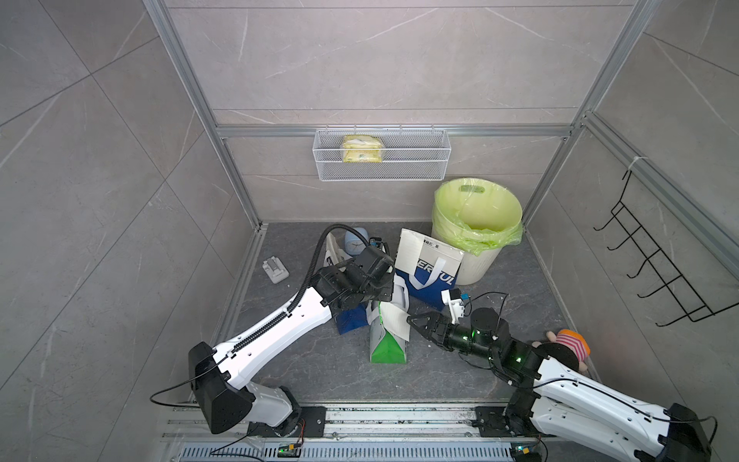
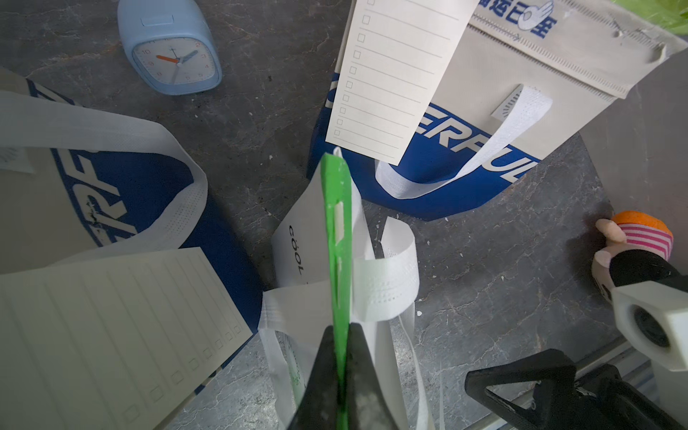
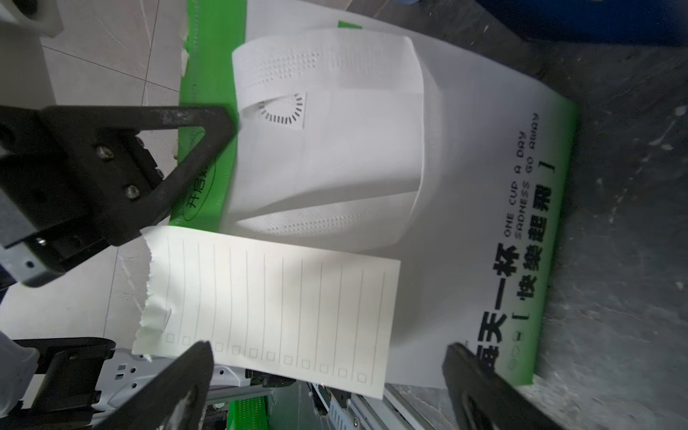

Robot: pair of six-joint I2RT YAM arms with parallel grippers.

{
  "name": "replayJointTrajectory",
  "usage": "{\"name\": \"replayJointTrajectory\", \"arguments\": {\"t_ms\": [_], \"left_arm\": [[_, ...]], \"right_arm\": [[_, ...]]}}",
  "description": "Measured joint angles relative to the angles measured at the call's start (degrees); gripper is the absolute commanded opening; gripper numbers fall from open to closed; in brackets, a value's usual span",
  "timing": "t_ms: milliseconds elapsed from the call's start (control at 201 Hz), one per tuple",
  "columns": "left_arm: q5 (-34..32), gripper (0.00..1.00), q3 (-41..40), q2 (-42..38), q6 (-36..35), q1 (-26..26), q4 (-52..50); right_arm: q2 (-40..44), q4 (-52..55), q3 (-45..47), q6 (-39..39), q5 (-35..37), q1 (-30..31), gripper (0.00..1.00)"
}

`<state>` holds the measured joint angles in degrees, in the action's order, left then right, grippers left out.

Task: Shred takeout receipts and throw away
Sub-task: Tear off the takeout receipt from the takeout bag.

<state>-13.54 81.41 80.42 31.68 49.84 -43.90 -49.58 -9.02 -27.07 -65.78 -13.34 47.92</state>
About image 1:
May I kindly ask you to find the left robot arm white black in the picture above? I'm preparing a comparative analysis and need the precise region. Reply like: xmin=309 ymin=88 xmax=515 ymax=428
xmin=185 ymin=223 xmax=395 ymax=436

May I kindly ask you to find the small grey white device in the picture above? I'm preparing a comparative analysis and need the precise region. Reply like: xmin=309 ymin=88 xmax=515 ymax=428
xmin=263 ymin=256 xmax=290 ymax=284

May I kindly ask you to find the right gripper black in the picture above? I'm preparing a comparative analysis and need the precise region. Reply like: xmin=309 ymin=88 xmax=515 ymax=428
xmin=407 ymin=312 xmax=496 ymax=364

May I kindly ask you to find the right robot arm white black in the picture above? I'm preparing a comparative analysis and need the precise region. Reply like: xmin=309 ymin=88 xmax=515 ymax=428
xmin=406 ymin=308 xmax=712 ymax=461

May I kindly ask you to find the blue white paper bag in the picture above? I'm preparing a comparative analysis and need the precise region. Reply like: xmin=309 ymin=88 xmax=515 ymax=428
xmin=323 ymin=233 xmax=369 ymax=335
xmin=395 ymin=228 xmax=464 ymax=311

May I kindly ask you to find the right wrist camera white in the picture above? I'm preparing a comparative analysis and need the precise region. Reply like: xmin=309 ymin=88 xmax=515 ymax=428
xmin=441 ymin=289 xmax=466 ymax=325

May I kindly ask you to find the white wire mesh basket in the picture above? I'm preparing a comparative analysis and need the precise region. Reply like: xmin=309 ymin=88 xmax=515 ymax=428
xmin=312 ymin=128 xmax=451 ymax=182

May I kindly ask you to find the black wire hook rack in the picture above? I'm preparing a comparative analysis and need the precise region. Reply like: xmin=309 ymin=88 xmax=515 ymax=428
xmin=593 ymin=171 xmax=738 ymax=328

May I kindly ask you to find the green white paper bag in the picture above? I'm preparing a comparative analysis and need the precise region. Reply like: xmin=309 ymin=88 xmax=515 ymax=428
xmin=367 ymin=293 xmax=410 ymax=365

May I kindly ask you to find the white trash bin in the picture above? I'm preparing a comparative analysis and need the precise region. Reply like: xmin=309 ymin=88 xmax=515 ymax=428
xmin=432 ymin=177 xmax=525 ymax=287

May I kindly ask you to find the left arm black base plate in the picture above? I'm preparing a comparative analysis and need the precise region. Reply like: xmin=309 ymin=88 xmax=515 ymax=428
xmin=248 ymin=406 xmax=327 ymax=438

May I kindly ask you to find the plush doll orange hat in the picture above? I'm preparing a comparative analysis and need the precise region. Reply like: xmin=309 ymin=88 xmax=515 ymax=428
xmin=532 ymin=329 xmax=591 ymax=373

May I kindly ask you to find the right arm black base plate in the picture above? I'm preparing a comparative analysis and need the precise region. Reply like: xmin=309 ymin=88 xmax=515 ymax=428
xmin=471 ymin=405 xmax=547 ymax=438

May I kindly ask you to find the yellow wipes pack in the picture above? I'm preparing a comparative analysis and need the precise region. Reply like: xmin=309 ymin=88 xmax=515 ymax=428
xmin=341 ymin=135 xmax=385 ymax=163

